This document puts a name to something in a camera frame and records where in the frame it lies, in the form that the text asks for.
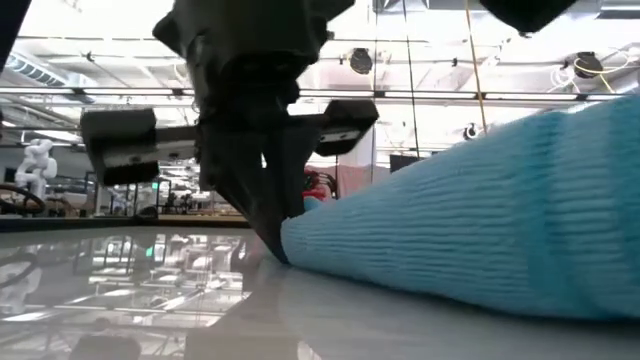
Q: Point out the black background robot arm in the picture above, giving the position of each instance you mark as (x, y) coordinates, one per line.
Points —
(331, 182)

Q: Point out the blue microfibre towel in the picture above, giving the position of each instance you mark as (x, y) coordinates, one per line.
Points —
(475, 210)

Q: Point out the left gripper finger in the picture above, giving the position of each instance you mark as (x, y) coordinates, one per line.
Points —
(295, 170)
(245, 180)

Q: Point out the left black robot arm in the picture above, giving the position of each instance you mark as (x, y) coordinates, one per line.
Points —
(10, 20)

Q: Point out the white square pillar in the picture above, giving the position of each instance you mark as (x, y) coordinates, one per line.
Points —
(362, 160)

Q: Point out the white humanoid robot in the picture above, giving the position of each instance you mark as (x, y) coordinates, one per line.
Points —
(36, 165)

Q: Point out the black wide television screen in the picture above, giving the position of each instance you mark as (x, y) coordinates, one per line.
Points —
(402, 162)

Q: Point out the person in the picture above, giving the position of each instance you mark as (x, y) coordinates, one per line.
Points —
(312, 187)

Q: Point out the long ceiling light strip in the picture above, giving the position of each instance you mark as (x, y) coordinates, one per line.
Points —
(450, 94)

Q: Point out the black cage frame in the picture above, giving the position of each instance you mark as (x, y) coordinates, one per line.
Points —
(136, 200)

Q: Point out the ribbed silver ceiling duct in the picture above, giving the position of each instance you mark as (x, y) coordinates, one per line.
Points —
(35, 72)

